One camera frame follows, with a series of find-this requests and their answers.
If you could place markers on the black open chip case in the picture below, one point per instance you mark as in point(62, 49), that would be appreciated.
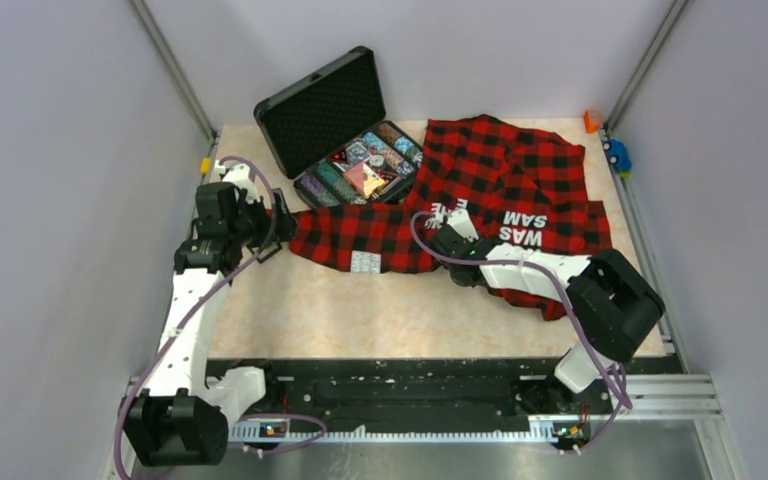
point(332, 119)

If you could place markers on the orange small object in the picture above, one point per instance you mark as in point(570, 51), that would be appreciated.
point(592, 120)

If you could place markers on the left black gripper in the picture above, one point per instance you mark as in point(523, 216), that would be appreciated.
point(285, 224)

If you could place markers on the blue toy car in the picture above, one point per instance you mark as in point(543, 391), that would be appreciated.
point(618, 156)

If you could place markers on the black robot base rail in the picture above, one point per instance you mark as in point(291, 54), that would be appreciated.
point(403, 396)

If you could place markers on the pink yellow card packet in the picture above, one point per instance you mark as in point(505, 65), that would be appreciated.
point(364, 180)

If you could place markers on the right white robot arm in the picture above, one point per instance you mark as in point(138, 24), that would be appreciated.
point(611, 306)

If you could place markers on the yellow small clip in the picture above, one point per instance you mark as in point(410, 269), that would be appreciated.
point(205, 166)

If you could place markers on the black square brooch box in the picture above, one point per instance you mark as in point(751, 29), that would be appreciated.
point(265, 252)

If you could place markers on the red black plaid shirt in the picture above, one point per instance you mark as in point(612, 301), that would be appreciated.
point(522, 186)

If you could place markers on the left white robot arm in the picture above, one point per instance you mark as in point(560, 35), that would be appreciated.
point(176, 416)

